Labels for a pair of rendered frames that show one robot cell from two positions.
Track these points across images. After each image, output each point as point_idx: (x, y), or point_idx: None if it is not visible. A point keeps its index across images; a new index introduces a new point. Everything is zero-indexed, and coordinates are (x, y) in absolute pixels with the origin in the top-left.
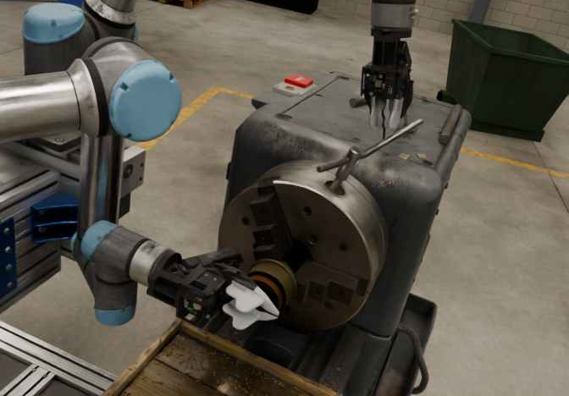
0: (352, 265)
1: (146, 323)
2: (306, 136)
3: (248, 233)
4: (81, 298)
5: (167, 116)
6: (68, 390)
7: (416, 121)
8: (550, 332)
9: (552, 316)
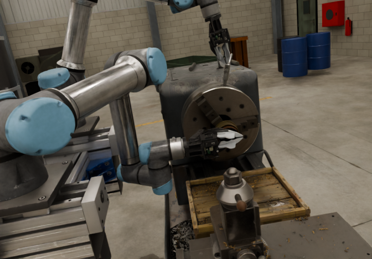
0: (248, 112)
1: (117, 254)
2: (192, 80)
3: (198, 124)
4: None
5: (165, 69)
6: None
7: (231, 54)
8: (283, 156)
9: (279, 151)
